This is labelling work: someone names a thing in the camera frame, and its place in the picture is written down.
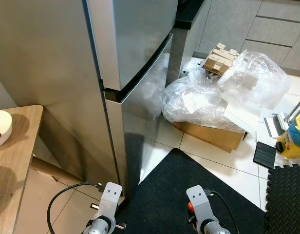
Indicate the black kitchen counter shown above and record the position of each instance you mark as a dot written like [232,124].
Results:
[186,14]

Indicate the black flat rectangular pad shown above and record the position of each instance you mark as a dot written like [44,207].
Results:
[264,155]

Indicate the grey kitchen cabinet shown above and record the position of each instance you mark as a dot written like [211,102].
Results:
[267,29]

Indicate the white bowl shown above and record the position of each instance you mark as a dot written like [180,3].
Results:
[1,124]

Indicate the beige cardboard packing insert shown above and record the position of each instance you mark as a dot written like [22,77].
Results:
[220,58]

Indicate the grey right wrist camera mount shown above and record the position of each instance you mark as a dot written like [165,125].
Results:
[198,202]

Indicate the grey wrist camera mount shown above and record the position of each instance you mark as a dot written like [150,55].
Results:
[198,202]
[110,197]

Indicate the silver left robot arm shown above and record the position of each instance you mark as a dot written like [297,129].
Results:
[99,226]

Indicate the brown cardboard box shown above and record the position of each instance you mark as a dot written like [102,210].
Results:
[213,136]

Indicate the silver refrigerator body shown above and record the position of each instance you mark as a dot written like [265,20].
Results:
[52,73]

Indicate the yellow-lidded container blue label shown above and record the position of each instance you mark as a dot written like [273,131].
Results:
[291,144]

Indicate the silver folding hand trolley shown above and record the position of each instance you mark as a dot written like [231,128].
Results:
[276,124]

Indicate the silver freezer door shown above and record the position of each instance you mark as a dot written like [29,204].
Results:
[140,39]

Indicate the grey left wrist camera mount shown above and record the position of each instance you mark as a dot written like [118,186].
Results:
[110,197]

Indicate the wooden table leg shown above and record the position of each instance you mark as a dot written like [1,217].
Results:
[57,170]

